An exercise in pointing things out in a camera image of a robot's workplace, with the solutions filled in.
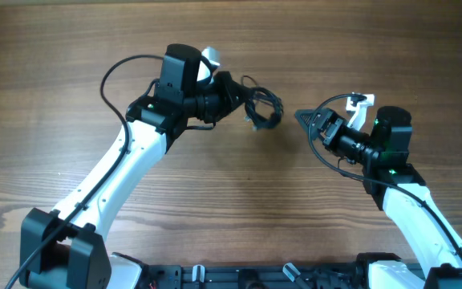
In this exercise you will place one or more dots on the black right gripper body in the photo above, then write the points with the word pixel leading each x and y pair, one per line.
pixel 326 128

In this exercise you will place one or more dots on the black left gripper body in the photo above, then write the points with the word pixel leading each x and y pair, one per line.
pixel 215 100

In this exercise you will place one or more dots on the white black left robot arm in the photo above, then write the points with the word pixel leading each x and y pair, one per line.
pixel 66 246

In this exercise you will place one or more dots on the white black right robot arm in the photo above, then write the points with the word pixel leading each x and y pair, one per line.
pixel 399 191

